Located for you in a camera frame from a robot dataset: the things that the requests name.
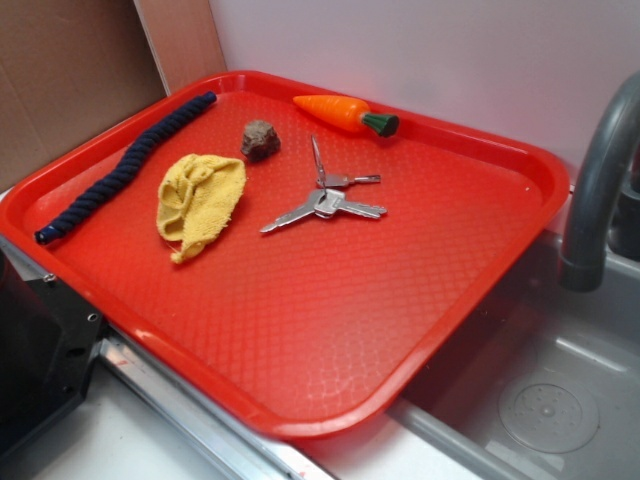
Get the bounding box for yellow knitted cloth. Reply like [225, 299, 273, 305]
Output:
[156, 154, 247, 265]

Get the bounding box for grey toy faucet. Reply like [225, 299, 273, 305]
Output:
[558, 73, 639, 292]

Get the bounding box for orange toy carrot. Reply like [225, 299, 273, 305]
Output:
[293, 95, 400, 138]

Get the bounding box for brown rock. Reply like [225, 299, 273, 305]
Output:
[240, 120, 281, 162]

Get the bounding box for grey plastic sink basin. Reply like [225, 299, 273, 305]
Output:
[389, 233, 639, 479]

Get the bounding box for dark blue braided rope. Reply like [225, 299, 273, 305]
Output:
[34, 90, 218, 246]

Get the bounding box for brown cardboard panel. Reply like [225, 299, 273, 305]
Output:
[1, 1, 226, 190]

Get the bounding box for red plastic tray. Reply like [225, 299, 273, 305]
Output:
[1, 71, 569, 439]

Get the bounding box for silver keys on ring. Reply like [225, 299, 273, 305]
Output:
[260, 135, 387, 234]

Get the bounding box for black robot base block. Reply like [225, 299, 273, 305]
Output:
[1, 255, 104, 459]

